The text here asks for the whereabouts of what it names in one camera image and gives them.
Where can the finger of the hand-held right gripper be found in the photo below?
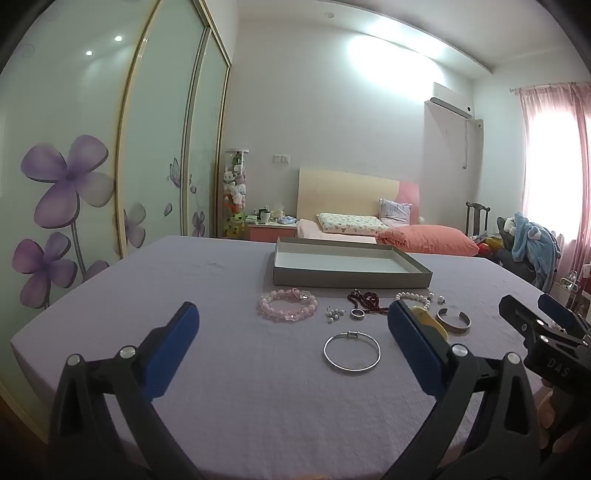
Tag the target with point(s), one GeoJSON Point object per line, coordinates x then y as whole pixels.
{"type": "Point", "coordinates": [556, 311]}
{"type": "Point", "coordinates": [521, 321]}

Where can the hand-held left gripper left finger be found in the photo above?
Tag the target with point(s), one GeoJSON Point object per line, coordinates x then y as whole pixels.
{"type": "Point", "coordinates": [171, 350]}

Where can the pearl earrings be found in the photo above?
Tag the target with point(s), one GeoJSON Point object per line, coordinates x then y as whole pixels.
{"type": "Point", "coordinates": [334, 314]}

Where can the white air conditioner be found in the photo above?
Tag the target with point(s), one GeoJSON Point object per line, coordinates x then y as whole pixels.
{"type": "Point", "coordinates": [450, 101]}

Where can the pink and beige nightstand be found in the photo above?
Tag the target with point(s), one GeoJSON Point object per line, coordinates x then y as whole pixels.
{"type": "Point", "coordinates": [268, 230]}

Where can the plush toy display tower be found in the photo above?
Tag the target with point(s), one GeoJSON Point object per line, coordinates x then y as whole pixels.
{"type": "Point", "coordinates": [234, 184]}

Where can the dark wooden chair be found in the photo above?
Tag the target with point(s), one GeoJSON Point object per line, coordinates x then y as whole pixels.
{"type": "Point", "coordinates": [476, 219]}

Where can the yellow green plush toy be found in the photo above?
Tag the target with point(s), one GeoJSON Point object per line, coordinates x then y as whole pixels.
{"type": "Point", "coordinates": [233, 227]}

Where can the folded coral quilt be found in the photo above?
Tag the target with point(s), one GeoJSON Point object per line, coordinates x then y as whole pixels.
{"type": "Point", "coordinates": [425, 240]}

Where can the purple pillow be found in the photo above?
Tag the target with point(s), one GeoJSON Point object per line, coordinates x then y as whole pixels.
{"type": "Point", "coordinates": [395, 212]}

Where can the white mug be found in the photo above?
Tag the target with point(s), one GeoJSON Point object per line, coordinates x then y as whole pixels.
{"type": "Point", "coordinates": [265, 217]}

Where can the flower print sliding wardrobe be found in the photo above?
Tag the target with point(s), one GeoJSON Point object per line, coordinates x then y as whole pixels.
{"type": "Point", "coordinates": [92, 138]}

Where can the yellow wrist watch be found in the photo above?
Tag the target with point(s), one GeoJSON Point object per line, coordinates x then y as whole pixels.
{"type": "Point", "coordinates": [431, 323]}

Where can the person's right hand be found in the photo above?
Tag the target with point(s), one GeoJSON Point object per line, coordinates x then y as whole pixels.
{"type": "Point", "coordinates": [548, 408]}

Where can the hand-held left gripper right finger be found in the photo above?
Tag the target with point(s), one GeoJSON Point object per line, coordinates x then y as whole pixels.
{"type": "Point", "coordinates": [415, 346]}

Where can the beige and pink headboard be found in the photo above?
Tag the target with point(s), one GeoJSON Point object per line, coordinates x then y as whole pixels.
{"type": "Point", "coordinates": [341, 191]}

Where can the black office chair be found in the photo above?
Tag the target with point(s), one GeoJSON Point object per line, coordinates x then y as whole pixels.
{"type": "Point", "coordinates": [512, 263]}

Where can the white wall switch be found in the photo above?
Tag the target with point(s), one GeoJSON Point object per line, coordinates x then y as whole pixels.
{"type": "Point", "coordinates": [281, 158]}

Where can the pink curtain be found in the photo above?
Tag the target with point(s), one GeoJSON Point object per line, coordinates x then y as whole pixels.
{"type": "Point", "coordinates": [572, 184]}

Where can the blue plush garment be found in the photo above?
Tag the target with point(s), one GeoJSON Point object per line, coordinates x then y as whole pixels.
{"type": "Point", "coordinates": [535, 244]}

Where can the thin silver bangle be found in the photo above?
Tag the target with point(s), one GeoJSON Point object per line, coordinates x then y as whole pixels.
{"type": "Point", "coordinates": [328, 362]}

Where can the grey cardboard box tray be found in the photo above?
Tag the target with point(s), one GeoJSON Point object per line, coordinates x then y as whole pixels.
{"type": "Point", "coordinates": [341, 265]}

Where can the floral white pillow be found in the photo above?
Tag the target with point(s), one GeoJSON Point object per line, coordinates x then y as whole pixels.
{"type": "Point", "coordinates": [351, 224]}

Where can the pink bed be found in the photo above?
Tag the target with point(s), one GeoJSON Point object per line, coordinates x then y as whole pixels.
{"type": "Point", "coordinates": [341, 237]}

